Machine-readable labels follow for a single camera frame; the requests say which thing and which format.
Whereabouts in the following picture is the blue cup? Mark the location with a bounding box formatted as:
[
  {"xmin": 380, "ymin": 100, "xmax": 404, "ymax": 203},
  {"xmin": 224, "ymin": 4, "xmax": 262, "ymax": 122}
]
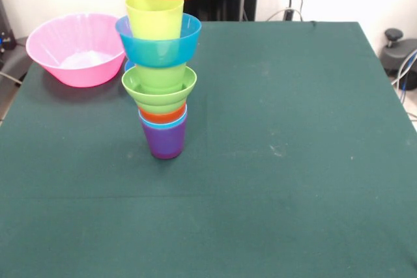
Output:
[{"xmin": 138, "ymin": 110, "xmax": 189, "ymax": 130}]

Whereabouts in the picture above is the purple cup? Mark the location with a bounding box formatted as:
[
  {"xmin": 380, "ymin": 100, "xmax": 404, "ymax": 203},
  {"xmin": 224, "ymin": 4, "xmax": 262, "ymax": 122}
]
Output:
[{"xmin": 140, "ymin": 118, "xmax": 188, "ymax": 160}]

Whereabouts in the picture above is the orange cup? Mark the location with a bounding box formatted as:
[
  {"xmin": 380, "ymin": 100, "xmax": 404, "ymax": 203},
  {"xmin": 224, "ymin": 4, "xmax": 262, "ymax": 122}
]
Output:
[{"xmin": 139, "ymin": 105, "xmax": 188, "ymax": 124}]

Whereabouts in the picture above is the green bowl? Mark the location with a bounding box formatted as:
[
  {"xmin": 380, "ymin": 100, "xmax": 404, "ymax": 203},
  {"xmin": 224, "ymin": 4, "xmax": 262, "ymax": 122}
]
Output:
[{"xmin": 121, "ymin": 66, "xmax": 198, "ymax": 115}]

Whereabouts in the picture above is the yellow-green cup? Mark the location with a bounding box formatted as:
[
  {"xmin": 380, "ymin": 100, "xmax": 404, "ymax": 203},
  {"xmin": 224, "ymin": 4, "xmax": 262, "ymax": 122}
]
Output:
[{"xmin": 125, "ymin": 0, "xmax": 185, "ymax": 40}]

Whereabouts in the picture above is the dark green table cloth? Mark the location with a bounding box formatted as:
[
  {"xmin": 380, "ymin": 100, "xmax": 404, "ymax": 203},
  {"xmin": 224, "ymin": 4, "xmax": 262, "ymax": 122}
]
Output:
[{"xmin": 0, "ymin": 20, "xmax": 417, "ymax": 278}]

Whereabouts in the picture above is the large pink bowl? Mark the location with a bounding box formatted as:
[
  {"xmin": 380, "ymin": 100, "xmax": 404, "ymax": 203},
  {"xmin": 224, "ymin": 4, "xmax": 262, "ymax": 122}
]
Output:
[{"xmin": 25, "ymin": 12, "xmax": 126, "ymax": 89}]

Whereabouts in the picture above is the black office chair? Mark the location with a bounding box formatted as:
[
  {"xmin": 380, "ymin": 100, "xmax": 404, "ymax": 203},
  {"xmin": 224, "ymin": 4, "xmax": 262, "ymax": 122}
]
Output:
[{"xmin": 381, "ymin": 28, "xmax": 417, "ymax": 80}]

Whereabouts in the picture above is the black device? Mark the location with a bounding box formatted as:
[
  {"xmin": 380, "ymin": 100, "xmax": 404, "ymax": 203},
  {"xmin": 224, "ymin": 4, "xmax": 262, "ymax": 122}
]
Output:
[{"xmin": 0, "ymin": 0, "xmax": 17, "ymax": 54}]

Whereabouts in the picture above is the grey cable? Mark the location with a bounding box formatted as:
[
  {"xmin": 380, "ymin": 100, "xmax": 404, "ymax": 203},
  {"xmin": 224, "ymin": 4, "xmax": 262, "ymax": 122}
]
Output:
[{"xmin": 0, "ymin": 71, "xmax": 23, "ymax": 87}]

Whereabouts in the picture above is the blue cable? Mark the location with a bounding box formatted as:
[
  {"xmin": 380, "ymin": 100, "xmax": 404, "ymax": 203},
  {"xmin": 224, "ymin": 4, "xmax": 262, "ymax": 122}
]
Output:
[{"xmin": 390, "ymin": 48, "xmax": 417, "ymax": 96}]

